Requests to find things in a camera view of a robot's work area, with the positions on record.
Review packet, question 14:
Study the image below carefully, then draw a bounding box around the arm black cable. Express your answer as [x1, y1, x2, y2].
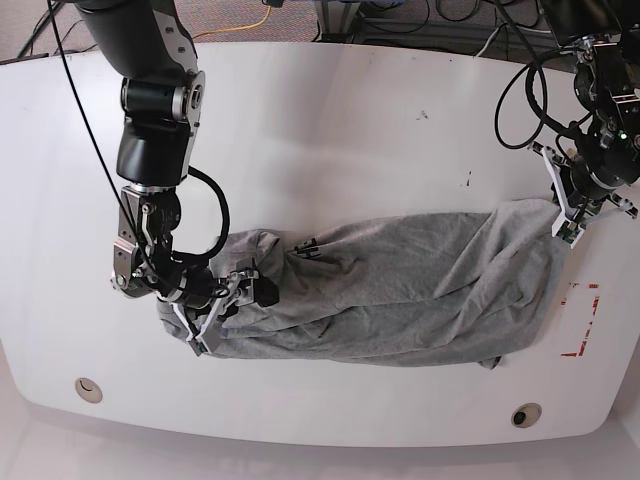
[172, 167, 231, 266]
[494, 47, 591, 151]

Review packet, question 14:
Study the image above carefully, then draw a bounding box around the white cable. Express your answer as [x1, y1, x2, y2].
[474, 22, 506, 59]

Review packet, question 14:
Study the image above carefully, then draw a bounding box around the right table cable grommet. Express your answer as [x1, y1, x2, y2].
[511, 403, 542, 429]

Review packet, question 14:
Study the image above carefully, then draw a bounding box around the grey Hugging Face t-shirt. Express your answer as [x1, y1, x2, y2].
[157, 197, 571, 371]

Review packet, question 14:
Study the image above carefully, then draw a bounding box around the aluminium frame rail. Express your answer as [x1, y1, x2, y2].
[312, 1, 553, 60]

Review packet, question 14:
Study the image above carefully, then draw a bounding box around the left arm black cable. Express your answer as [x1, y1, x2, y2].
[494, 47, 591, 151]

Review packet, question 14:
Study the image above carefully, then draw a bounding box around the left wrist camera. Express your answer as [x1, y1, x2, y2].
[551, 215, 585, 249]

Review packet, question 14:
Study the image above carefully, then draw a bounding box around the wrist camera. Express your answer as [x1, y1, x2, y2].
[190, 331, 221, 356]
[551, 215, 585, 249]

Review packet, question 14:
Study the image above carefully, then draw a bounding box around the left table cable grommet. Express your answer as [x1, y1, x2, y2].
[74, 377, 103, 404]

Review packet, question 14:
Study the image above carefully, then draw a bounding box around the table cable grommet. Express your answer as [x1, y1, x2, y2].
[74, 377, 103, 404]
[511, 403, 542, 429]

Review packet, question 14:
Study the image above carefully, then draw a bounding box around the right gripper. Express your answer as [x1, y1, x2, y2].
[159, 267, 279, 345]

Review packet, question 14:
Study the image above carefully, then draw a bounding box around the yellow cable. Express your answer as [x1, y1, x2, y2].
[192, 0, 274, 41]

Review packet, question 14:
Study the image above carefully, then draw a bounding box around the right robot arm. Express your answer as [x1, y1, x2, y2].
[75, 1, 279, 355]

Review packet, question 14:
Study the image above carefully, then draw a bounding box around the red tape rectangle marking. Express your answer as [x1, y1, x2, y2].
[555, 283, 601, 358]

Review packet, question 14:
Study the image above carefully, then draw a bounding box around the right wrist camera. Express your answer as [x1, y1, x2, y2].
[190, 331, 221, 356]

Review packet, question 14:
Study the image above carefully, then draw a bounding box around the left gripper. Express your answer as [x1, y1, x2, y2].
[532, 142, 639, 225]

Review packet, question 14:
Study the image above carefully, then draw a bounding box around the black cable on floor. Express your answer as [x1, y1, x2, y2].
[14, 0, 66, 59]

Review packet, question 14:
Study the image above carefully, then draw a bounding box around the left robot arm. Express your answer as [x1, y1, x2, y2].
[538, 1, 639, 233]

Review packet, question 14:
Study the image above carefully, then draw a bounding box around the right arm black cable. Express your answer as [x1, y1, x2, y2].
[172, 167, 231, 266]

